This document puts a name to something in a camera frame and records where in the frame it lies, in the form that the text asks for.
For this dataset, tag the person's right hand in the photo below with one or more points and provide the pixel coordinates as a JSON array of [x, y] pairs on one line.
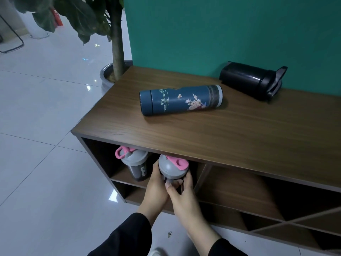
[[186, 205]]

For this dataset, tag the person's left hand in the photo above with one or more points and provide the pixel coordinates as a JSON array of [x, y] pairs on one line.
[[155, 191]]

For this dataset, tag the person's left thumb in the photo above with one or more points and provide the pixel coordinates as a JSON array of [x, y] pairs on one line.
[[155, 169]]

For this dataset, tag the person's right thumb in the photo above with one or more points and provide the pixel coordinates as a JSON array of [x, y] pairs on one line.
[[173, 186]]

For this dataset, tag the grey shaker bottle pink cap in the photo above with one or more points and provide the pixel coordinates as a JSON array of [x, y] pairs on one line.
[[171, 167]]

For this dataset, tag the person's left forearm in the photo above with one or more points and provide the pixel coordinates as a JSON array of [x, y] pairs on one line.
[[127, 237]]

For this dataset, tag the person's right forearm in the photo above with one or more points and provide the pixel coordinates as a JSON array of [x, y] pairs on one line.
[[207, 241]]

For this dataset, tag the dark shaker bottle pink cap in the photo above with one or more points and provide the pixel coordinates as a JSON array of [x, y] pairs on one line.
[[135, 163]]

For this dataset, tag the blue floral thermos bottle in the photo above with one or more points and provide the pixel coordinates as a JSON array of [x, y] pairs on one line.
[[181, 99]]

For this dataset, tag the grey ceramic plant pot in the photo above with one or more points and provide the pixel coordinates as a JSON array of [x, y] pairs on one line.
[[105, 77]]

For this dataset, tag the brown wooden shelf cabinet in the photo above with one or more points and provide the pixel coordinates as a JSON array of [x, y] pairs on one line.
[[266, 135]]

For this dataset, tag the black shaker bottle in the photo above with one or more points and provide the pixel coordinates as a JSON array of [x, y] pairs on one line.
[[247, 78]]

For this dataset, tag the green leafy indoor tree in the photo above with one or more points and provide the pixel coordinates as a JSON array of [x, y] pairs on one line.
[[80, 15]]

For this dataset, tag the white round stand base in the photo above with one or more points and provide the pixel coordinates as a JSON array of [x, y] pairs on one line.
[[40, 35]]

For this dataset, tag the red fire extinguisher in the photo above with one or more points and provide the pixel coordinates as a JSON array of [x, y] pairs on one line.
[[57, 18]]

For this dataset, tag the black metal frame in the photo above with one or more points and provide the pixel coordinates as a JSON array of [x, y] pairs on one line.
[[16, 37]]

